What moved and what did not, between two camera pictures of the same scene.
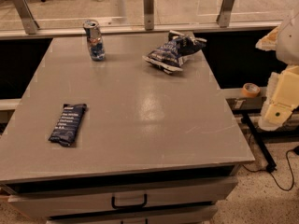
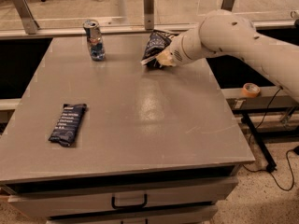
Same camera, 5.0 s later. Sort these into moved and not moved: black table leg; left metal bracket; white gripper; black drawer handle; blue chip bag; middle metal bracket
Moved: white gripper; blue chip bag
Not moved: left metal bracket; middle metal bracket; black table leg; black drawer handle
